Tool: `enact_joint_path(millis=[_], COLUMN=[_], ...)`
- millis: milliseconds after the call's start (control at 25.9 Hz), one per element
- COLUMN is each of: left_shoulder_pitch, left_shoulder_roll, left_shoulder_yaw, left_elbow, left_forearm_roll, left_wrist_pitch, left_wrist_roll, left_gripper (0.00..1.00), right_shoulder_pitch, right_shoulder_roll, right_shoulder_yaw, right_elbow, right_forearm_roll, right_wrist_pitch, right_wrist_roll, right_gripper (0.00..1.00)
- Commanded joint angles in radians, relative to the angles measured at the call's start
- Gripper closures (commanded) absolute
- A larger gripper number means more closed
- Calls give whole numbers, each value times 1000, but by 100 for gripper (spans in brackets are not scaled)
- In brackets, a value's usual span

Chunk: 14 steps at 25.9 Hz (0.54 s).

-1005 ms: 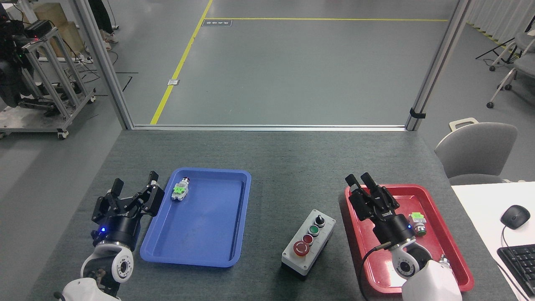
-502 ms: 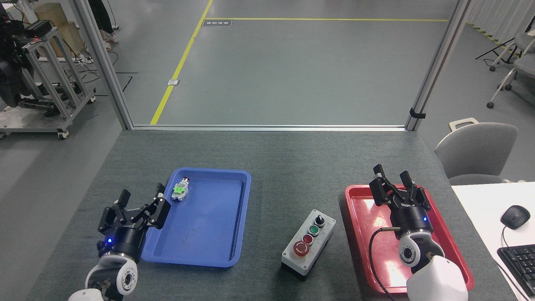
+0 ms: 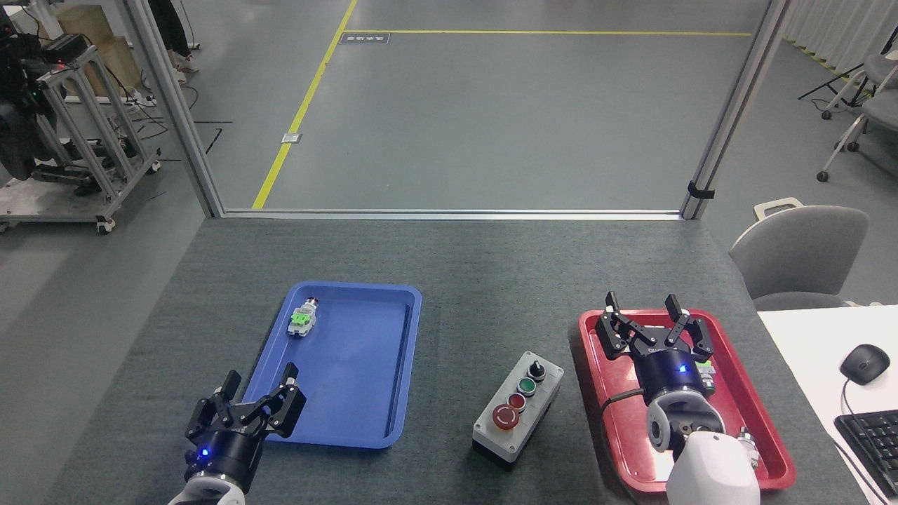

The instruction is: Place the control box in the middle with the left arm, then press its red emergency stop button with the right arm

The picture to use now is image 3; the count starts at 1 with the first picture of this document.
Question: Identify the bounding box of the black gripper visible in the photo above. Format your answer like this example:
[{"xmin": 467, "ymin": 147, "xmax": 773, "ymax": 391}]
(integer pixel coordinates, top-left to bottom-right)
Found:
[
  {"xmin": 183, "ymin": 362, "xmax": 308, "ymax": 496},
  {"xmin": 595, "ymin": 291, "xmax": 716, "ymax": 405}
]

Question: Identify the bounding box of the grey push button control box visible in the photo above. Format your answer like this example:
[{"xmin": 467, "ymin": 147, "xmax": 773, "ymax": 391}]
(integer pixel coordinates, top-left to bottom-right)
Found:
[{"xmin": 471, "ymin": 351, "xmax": 565, "ymax": 472}]

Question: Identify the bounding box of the brown cardboard box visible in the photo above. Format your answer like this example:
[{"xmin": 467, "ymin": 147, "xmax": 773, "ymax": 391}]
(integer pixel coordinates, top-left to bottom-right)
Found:
[{"xmin": 55, "ymin": 5, "xmax": 142, "ymax": 97}]

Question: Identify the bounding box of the red plastic tray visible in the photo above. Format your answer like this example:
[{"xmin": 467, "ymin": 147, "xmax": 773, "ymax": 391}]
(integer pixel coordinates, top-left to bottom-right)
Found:
[{"xmin": 578, "ymin": 309, "xmax": 796, "ymax": 493}]

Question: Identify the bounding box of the blue plastic tray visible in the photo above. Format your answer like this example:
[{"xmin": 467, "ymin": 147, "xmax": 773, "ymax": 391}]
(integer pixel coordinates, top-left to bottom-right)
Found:
[{"xmin": 242, "ymin": 281, "xmax": 422, "ymax": 450}]

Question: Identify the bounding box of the white desk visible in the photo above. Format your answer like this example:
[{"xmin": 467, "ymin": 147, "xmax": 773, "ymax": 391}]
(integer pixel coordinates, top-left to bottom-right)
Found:
[{"xmin": 756, "ymin": 305, "xmax": 898, "ymax": 505}]

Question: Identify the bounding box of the black computer mouse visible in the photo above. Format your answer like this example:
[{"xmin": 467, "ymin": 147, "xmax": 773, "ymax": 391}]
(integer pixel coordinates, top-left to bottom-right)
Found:
[{"xmin": 840, "ymin": 344, "xmax": 891, "ymax": 385}]

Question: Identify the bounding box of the black keyboard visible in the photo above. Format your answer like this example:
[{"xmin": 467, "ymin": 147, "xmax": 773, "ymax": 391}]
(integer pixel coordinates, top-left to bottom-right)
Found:
[{"xmin": 834, "ymin": 410, "xmax": 898, "ymax": 500}]

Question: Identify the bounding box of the grey office chair on wheels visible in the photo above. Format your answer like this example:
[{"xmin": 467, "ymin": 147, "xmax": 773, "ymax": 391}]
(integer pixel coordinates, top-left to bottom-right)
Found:
[
  {"xmin": 817, "ymin": 88, "xmax": 898, "ymax": 183},
  {"xmin": 821, "ymin": 52, "xmax": 898, "ymax": 120}
]

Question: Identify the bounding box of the white curtain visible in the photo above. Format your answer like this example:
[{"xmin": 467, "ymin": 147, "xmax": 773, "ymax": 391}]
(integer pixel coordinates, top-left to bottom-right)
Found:
[{"xmin": 782, "ymin": 0, "xmax": 898, "ymax": 79}]

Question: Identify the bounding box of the black machine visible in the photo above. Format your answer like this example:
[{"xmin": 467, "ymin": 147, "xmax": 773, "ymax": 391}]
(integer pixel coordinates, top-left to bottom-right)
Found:
[{"xmin": 0, "ymin": 14, "xmax": 67, "ymax": 182}]

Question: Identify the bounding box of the person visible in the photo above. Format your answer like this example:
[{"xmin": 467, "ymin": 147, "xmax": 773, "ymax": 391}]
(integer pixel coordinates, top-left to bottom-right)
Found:
[{"xmin": 146, "ymin": 0, "xmax": 200, "ymax": 75}]

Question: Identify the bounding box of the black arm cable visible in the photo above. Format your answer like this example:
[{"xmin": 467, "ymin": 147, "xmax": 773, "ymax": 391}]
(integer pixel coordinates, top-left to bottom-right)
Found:
[{"xmin": 599, "ymin": 387, "xmax": 650, "ymax": 430}]

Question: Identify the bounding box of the silver push button switch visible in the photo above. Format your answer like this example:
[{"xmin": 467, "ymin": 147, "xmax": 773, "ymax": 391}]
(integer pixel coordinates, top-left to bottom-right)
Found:
[{"xmin": 737, "ymin": 426, "xmax": 763, "ymax": 469}]

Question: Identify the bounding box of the black mouse cable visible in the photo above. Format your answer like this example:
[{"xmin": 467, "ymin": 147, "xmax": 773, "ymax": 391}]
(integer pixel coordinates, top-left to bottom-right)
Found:
[{"xmin": 840, "ymin": 379, "xmax": 893, "ymax": 505}]

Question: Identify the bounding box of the silver aluminium rail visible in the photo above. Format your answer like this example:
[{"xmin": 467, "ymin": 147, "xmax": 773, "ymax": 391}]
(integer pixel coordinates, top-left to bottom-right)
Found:
[{"xmin": 222, "ymin": 208, "xmax": 685, "ymax": 222}]

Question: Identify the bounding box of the silver aluminium post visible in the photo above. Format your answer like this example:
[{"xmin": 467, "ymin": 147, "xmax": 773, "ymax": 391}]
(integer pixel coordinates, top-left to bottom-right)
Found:
[
  {"xmin": 125, "ymin": 0, "xmax": 225, "ymax": 219},
  {"xmin": 679, "ymin": 0, "xmax": 792, "ymax": 221}
]

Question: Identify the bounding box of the aluminium frame cart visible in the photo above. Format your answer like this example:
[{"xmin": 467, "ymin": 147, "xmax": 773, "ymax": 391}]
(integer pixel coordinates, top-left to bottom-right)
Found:
[{"xmin": 0, "ymin": 43, "xmax": 163, "ymax": 235}]

